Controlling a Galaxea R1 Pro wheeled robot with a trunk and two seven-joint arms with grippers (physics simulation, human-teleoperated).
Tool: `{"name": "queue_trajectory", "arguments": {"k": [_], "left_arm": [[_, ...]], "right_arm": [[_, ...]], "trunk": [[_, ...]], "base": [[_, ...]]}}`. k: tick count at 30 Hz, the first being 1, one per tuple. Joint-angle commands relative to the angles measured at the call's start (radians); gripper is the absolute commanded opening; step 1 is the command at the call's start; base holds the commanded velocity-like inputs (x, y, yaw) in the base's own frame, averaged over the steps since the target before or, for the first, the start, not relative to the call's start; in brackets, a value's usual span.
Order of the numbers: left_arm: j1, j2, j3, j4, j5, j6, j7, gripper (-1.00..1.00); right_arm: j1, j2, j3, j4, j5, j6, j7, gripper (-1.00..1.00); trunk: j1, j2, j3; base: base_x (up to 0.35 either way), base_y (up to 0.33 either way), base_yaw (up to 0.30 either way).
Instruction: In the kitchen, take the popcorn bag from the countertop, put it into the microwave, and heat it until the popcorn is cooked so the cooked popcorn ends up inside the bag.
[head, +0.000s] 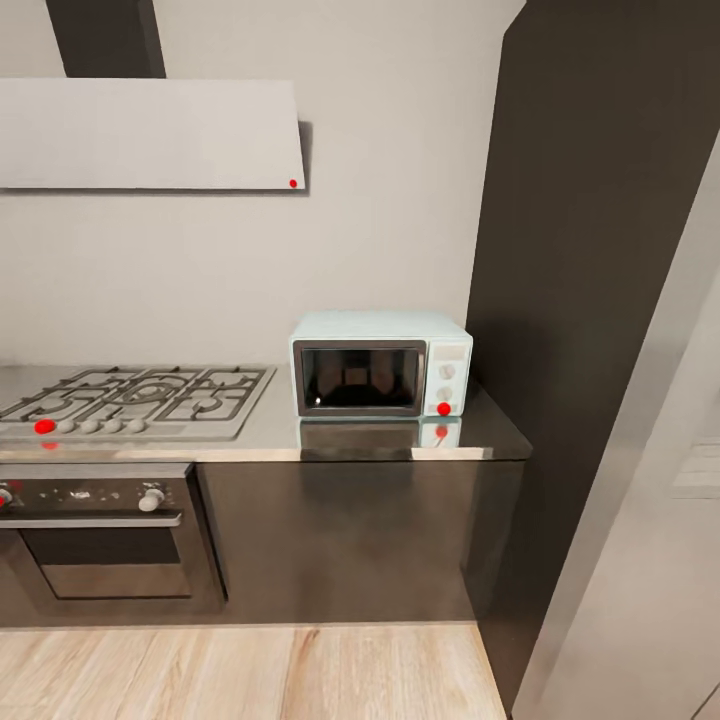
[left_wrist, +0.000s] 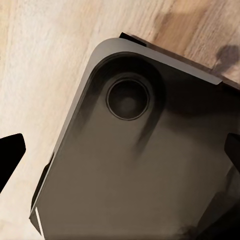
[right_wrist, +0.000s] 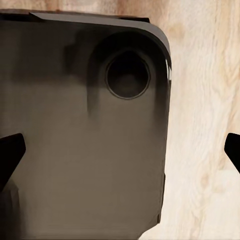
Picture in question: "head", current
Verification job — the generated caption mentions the microwave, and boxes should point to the microwave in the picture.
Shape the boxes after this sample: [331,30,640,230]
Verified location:
[289,311,473,419]

